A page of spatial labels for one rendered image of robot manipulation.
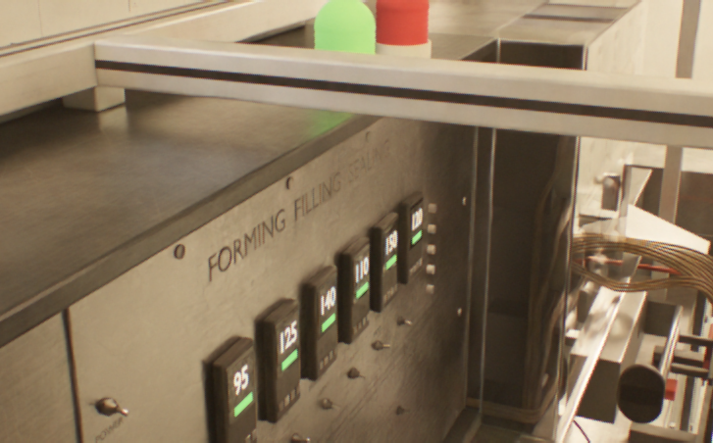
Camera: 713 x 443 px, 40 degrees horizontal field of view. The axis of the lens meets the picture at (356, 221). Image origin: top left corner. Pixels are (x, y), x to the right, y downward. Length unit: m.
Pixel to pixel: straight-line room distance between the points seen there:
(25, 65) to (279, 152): 0.21
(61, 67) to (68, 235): 0.27
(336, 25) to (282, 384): 0.33
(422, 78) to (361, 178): 0.22
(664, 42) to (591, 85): 5.28
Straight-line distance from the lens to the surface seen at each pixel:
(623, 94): 0.69
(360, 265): 0.93
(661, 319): 2.04
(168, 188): 0.66
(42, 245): 0.58
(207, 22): 1.02
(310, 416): 0.91
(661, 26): 5.96
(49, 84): 0.83
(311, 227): 0.84
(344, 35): 0.91
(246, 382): 0.75
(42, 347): 0.57
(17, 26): 4.60
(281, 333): 0.79
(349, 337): 0.94
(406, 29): 1.05
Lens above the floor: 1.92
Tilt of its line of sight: 20 degrees down
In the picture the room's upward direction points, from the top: straight up
